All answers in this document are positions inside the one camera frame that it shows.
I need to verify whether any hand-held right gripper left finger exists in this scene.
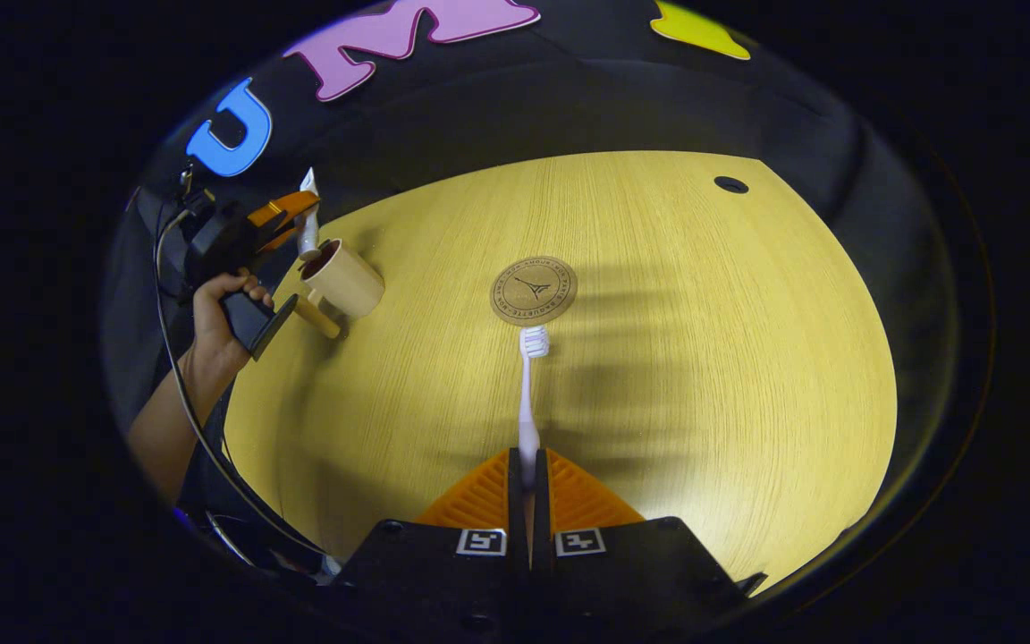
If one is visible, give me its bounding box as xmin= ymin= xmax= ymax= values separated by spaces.
xmin=332 ymin=447 xmax=531 ymax=644

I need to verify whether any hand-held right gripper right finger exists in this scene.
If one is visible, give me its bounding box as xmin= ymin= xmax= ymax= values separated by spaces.
xmin=533 ymin=447 xmax=766 ymax=644

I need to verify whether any white toothpaste tube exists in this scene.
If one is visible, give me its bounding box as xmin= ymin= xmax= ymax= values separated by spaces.
xmin=298 ymin=167 xmax=324 ymax=260

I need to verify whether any beige cup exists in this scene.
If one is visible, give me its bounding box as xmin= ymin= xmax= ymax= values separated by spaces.
xmin=291 ymin=238 xmax=386 ymax=341

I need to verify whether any pale pink toothbrush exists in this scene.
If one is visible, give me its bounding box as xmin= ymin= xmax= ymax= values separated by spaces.
xmin=518 ymin=326 xmax=552 ymax=564

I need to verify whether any round brown coaster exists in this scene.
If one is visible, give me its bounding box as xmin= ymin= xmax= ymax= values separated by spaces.
xmin=490 ymin=256 xmax=578 ymax=326

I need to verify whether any wooden desktop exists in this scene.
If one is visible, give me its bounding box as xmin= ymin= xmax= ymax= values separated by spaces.
xmin=223 ymin=150 xmax=899 ymax=596

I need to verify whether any black backdrop cloth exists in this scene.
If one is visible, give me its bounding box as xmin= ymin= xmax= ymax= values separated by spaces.
xmin=104 ymin=0 xmax=963 ymax=538

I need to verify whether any black cable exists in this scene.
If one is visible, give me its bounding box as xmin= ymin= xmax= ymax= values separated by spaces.
xmin=154 ymin=208 xmax=328 ymax=557

